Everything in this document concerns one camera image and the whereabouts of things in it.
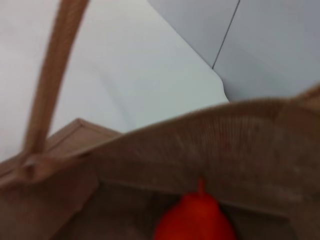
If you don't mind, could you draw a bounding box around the brown jute handbag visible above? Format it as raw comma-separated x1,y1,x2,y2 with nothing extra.
0,0,320,240

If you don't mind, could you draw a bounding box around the toy orange fruit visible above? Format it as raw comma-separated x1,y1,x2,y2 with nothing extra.
153,177,238,240

